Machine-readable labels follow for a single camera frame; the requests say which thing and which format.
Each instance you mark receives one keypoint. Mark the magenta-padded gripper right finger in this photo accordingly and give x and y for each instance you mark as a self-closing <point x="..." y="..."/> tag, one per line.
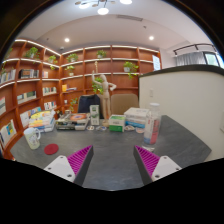
<point x="163" y="166"/>

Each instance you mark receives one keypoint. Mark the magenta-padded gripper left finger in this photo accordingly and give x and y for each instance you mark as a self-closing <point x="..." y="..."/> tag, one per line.
<point x="63" y="166"/>

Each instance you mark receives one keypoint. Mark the clear plastic drink bottle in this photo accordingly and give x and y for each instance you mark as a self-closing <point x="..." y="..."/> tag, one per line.
<point x="151" y="128"/>

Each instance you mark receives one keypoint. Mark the flat round red coaster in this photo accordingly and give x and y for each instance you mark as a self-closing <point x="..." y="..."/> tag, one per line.
<point x="51" y="149"/>

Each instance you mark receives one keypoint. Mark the yellow striped white mug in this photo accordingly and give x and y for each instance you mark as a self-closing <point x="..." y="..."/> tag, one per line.
<point x="32" y="138"/>

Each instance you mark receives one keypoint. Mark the stack of colourful books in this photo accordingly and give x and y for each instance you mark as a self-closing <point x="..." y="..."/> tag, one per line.
<point x="42" y="120"/>

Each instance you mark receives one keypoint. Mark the tall green white carton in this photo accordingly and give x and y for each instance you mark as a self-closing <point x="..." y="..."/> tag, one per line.
<point x="94" y="116"/>

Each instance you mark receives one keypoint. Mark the green white box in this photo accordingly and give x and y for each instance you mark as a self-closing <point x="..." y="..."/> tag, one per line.
<point x="117" y="124"/>

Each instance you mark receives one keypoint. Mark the dark blue chair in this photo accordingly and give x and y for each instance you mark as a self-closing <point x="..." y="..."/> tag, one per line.
<point x="87" y="103"/>

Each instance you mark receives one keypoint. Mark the white counter with dark top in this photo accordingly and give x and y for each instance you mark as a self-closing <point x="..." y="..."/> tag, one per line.
<point x="186" y="100"/>

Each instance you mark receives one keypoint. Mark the tan chair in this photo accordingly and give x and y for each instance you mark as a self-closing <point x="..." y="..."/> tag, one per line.
<point x="124" y="104"/>

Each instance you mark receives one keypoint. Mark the wooden artist mannequin figure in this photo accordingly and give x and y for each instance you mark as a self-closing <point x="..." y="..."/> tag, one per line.
<point x="105" y="90"/>

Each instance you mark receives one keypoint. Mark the grey curtain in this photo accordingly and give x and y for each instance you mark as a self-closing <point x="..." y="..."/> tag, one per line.
<point x="190" y="58"/>

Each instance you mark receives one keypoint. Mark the ceiling lamp with round lights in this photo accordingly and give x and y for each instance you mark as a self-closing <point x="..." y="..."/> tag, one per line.
<point x="103" y="10"/>

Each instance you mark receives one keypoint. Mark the wooden wall shelf unit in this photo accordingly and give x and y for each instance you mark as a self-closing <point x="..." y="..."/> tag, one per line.
<point x="30" y="86"/>

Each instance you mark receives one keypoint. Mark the dark curtain rail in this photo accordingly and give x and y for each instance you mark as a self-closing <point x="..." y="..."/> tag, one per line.
<point x="195" y="46"/>

